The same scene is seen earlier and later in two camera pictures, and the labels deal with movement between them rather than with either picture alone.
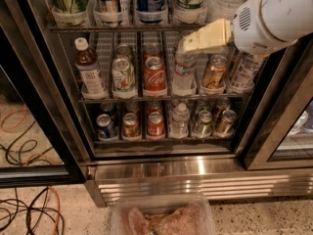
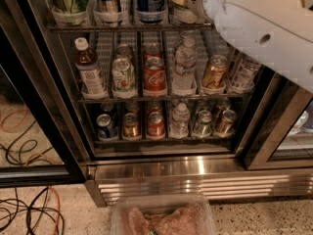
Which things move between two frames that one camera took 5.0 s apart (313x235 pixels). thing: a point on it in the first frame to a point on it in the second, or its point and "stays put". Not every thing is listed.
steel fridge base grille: (211, 176) stays put
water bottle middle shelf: (184, 81) stays put
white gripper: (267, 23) to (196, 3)
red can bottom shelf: (156, 124) stays put
